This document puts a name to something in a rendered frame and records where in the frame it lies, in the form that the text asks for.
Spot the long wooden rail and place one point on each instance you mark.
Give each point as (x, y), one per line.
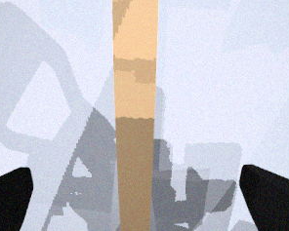
(134, 54)

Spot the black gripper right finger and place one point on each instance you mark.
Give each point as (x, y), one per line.
(267, 196)

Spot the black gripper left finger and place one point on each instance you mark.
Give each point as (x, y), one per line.
(15, 190)

